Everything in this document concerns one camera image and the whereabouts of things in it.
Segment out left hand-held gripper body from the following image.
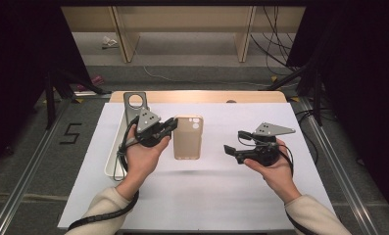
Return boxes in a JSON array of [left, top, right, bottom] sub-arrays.
[[136, 107, 170, 148]]

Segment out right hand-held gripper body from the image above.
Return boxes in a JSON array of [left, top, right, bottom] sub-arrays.
[[247, 121, 297, 166]]

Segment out grey phone case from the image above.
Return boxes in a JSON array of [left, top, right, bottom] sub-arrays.
[[122, 91, 150, 126]]

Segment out beige phone case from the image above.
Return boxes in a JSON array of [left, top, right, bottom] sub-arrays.
[[172, 114, 204, 161]]

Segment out white plastic storage box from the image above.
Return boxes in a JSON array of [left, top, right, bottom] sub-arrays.
[[104, 104, 152, 180]]

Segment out person's right hand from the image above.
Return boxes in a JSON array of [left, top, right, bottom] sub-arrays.
[[244, 140, 303, 204]]

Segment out person's left hand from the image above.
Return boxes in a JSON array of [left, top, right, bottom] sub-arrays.
[[125, 125, 171, 180]]

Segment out white table cover sheet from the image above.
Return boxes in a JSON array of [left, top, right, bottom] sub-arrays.
[[57, 102, 342, 231]]

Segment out pink object on floor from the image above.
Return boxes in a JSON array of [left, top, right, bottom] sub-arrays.
[[75, 75, 105, 92]]

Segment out black tripod stand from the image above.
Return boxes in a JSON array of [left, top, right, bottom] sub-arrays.
[[43, 70, 113, 130], [267, 62, 325, 126]]

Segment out crumpled white paper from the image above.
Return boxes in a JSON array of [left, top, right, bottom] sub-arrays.
[[101, 35, 119, 50]]

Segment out light wooden shelf unit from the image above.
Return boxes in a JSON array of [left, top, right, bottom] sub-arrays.
[[61, 5, 306, 64]]

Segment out dark curtain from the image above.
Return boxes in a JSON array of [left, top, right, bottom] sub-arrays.
[[286, 6, 389, 223], [0, 6, 92, 170]]

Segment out right hand-held gripper cable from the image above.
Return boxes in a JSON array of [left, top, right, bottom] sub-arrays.
[[237, 131, 311, 235]]

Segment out hand-held gripper cable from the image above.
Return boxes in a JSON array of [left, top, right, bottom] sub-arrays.
[[68, 116, 141, 231], [237, 131, 311, 235]]

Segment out black cable beside rail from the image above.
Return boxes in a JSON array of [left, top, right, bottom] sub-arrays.
[[294, 109, 320, 165]]

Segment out aluminium floor rail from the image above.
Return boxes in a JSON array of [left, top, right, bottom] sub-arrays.
[[0, 97, 73, 235], [298, 97, 379, 235]]

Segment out bundle of black cables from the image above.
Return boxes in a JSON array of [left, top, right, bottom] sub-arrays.
[[250, 6, 302, 75]]

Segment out left hand-held gripper cable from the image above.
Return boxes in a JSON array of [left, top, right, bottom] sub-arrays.
[[68, 116, 141, 231]]

